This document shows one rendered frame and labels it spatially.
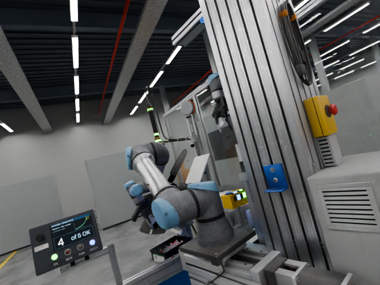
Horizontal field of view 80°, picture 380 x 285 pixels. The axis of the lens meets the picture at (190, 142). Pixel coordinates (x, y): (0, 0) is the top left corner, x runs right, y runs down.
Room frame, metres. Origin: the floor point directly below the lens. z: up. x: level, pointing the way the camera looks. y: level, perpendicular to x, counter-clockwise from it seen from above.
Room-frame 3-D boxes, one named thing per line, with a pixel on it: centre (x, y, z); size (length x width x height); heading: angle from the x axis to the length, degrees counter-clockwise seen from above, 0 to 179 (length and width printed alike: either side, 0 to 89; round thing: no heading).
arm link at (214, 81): (1.39, -0.25, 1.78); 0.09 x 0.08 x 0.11; 82
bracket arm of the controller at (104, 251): (1.10, 0.60, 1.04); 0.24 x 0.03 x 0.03; 120
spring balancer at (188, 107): (2.38, -0.07, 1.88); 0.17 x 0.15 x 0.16; 30
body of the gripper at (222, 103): (1.39, -0.25, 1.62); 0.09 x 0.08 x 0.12; 30
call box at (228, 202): (1.56, -0.20, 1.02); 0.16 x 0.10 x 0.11; 120
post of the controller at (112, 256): (1.15, 0.51, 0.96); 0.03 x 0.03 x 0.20; 30
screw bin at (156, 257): (1.47, 0.28, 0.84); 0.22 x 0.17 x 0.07; 134
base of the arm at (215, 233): (0.92, 0.00, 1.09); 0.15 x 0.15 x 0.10
